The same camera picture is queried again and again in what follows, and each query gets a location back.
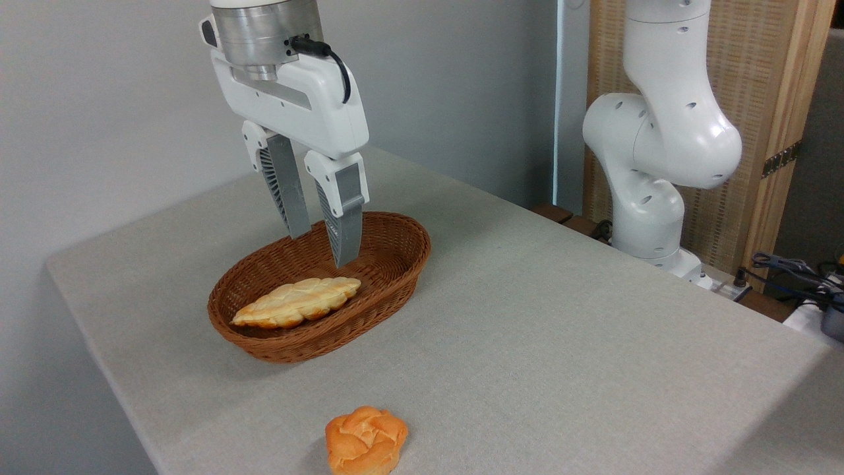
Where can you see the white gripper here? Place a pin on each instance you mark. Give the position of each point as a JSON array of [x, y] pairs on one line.
[[316, 105]]

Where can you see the round knotted bread roll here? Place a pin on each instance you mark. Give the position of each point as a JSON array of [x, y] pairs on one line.
[[366, 442]]

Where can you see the brown wicker basket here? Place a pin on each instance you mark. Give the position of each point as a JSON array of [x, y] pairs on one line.
[[395, 264]]

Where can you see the long braided bread loaf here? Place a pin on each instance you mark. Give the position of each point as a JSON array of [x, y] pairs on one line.
[[297, 302]]

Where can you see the wooden woven folding screen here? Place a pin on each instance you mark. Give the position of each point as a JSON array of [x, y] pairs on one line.
[[758, 66]]

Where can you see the metal screen hinge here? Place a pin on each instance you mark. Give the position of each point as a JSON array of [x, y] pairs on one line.
[[781, 159]]

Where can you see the white power strip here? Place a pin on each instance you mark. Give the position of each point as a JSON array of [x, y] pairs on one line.
[[804, 320]]

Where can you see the dark grey box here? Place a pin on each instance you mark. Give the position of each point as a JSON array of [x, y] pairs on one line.
[[834, 324]]

